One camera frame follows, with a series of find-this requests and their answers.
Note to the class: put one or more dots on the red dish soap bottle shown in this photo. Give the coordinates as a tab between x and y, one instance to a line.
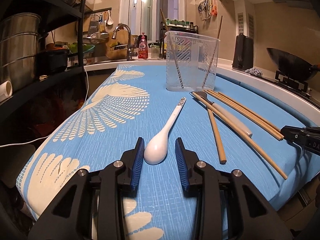
143	48

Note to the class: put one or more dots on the fork with white handle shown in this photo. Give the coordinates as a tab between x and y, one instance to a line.
230	116

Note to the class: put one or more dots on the stainless steel stock pot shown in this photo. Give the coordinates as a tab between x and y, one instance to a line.
19	46

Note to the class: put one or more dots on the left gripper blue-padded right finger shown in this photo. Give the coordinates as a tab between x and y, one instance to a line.
190	168

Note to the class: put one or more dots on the bamboo chopstick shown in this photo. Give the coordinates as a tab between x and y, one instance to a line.
250	111
212	58
218	141
242	134
245	113

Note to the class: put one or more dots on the white ceramic spoon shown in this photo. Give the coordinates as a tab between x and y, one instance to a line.
156	150

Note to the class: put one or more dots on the hanging kitchen tools rack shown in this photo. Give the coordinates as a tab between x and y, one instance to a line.
207	9

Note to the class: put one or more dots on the black metal shelf unit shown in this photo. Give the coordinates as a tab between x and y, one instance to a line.
54	14

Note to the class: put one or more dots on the clear plastic utensil holder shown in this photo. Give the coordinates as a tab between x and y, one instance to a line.
187	62

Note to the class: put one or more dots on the blue white dish cloth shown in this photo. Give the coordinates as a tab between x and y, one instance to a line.
254	71

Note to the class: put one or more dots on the blue white patterned table mat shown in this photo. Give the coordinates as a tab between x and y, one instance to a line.
132	103

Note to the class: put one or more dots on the black wok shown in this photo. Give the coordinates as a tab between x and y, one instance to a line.
292	66

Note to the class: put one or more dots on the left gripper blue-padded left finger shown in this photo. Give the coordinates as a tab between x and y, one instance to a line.
128	179

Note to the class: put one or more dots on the wooden cutting board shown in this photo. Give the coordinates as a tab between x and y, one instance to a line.
114	54

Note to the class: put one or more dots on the glass jar with lid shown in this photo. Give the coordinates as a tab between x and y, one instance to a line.
155	50

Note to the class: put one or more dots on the hanging white ladle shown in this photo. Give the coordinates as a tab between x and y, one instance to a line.
109	21

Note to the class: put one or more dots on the chrome kitchen faucet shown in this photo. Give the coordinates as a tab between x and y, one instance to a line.
122	39

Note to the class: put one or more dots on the black gas stove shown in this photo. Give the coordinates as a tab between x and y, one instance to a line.
301	88

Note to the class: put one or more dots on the hanging metal grater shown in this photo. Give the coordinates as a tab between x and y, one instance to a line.
93	25

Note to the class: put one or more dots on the black spice rack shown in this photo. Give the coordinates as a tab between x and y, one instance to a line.
183	30

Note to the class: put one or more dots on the black knife block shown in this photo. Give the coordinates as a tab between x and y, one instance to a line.
244	53

